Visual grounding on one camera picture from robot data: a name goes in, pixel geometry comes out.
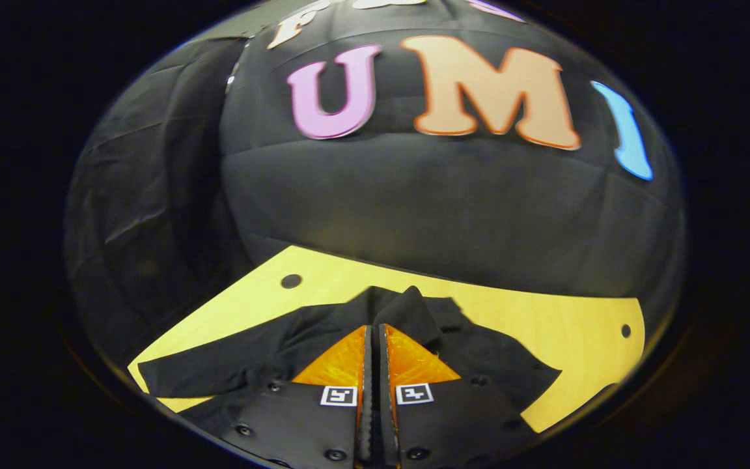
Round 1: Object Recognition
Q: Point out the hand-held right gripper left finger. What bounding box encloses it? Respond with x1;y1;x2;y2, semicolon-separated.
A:
217;324;374;469

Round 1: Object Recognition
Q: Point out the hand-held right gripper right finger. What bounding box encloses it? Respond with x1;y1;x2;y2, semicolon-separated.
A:
378;323;538;469

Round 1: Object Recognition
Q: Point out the black garment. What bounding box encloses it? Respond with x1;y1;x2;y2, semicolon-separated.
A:
137;285;562;436

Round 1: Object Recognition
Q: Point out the black backdrop cloth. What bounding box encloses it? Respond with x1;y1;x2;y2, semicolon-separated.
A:
64;0;686;367

